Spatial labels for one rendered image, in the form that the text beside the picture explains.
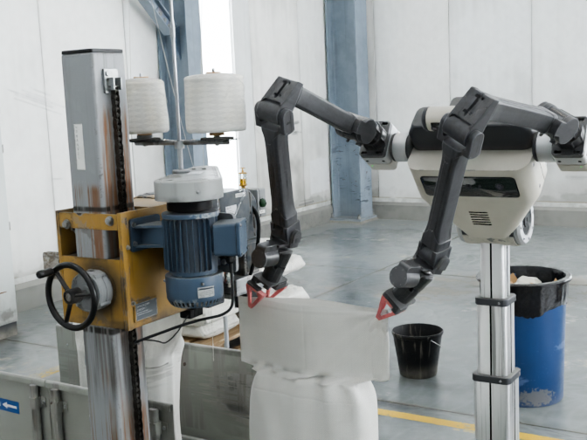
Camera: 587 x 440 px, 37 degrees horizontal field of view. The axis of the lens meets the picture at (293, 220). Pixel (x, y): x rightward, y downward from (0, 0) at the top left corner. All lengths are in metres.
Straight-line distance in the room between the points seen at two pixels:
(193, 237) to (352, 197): 9.10
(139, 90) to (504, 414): 1.53
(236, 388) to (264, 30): 7.29
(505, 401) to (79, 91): 1.63
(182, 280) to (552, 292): 2.64
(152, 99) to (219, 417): 1.28
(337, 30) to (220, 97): 9.00
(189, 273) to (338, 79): 9.12
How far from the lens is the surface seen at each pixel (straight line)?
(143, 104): 2.52
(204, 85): 2.35
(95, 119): 2.33
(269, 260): 2.50
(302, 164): 10.71
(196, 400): 3.31
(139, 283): 2.38
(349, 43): 11.22
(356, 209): 11.29
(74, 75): 2.38
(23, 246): 7.42
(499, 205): 2.70
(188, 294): 2.28
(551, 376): 4.71
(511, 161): 2.61
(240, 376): 3.16
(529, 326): 4.57
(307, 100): 2.42
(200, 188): 2.23
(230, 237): 2.26
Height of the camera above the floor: 1.62
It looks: 8 degrees down
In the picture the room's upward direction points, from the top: 3 degrees counter-clockwise
